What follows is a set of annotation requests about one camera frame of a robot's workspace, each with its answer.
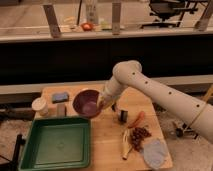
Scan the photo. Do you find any right grey shelf bracket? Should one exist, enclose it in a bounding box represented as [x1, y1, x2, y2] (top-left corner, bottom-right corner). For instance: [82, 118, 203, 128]
[194, 0, 213, 31]

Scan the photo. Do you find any red round object on shelf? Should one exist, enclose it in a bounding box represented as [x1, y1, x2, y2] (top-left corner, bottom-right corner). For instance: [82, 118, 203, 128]
[81, 22, 94, 31]

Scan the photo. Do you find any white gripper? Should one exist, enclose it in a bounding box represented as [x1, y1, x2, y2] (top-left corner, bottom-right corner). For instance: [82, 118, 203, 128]
[97, 87, 120, 110]

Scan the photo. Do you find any orange carrot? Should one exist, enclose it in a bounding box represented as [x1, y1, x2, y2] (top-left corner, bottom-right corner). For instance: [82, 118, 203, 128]
[128, 111, 145, 128]

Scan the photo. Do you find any grey blue cloth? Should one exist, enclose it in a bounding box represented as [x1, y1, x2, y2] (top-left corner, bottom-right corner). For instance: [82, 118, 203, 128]
[143, 139, 168, 170]

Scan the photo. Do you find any clear bottle on shelf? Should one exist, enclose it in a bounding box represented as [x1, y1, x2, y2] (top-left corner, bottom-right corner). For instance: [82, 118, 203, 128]
[85, 0, 98, 24]

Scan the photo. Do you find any green plastic tray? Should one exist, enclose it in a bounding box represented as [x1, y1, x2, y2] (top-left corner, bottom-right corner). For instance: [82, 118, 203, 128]
[19, 117, 91, 171]

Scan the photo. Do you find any left grey shelf bracket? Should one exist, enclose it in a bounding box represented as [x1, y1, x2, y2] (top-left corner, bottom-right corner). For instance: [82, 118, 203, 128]
[43, 4, 61, 38]

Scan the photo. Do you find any black office chair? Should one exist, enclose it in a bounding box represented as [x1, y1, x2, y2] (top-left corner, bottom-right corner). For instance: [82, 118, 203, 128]
[141, 0, 208, 29]

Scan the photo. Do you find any small black and silver can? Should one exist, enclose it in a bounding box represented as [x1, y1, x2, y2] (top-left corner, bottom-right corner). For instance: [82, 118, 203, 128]
[119, 110, 128, 123]

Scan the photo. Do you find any purple bowl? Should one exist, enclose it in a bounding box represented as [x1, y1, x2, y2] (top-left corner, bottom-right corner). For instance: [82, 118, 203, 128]
[72, 89, 101, 119]

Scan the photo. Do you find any yellow banana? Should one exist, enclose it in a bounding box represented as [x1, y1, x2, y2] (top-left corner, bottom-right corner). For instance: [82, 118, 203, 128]
[122, 129, 132, 160]

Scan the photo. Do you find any grey shelf bracket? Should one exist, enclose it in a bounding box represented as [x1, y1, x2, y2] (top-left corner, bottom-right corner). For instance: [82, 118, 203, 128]
[194, 0, 213, 31]
[43, 4, 61, 38]
[112, 1, 121, 35]

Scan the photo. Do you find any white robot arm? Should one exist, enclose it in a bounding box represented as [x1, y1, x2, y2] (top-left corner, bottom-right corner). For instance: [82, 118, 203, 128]
[97, 60, 213, 144]

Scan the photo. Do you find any middle grey shelf bracket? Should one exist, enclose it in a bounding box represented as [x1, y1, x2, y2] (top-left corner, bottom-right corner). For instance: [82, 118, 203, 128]
[112, 1, 121, 35]

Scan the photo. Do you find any bunch of red grapes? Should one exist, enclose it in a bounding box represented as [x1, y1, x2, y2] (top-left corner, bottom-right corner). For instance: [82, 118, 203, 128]
[130, 127, 151, 151]

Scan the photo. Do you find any small tan block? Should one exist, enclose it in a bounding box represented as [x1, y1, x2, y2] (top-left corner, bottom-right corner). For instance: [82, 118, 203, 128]
[57, 104, 66, 116]

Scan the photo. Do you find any blue sponge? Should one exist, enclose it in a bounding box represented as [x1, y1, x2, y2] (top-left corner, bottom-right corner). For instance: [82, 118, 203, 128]
[52, 92, 69, 103]

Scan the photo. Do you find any white cup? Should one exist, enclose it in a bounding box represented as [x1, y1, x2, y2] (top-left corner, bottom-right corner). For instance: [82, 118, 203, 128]
[32, 97, 48, 116]

